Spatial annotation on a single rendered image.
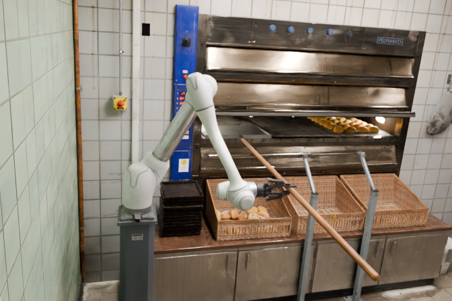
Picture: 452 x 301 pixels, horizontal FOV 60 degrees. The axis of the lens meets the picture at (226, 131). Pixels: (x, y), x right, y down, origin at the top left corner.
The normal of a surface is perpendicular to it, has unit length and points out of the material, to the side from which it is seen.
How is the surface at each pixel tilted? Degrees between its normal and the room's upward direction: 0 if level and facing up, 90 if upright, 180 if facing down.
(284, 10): 90
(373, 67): 70
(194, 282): 90
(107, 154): 90
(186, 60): 90
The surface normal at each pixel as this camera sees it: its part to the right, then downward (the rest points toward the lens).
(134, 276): 0.22, 0.26
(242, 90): 0.26, -0.08
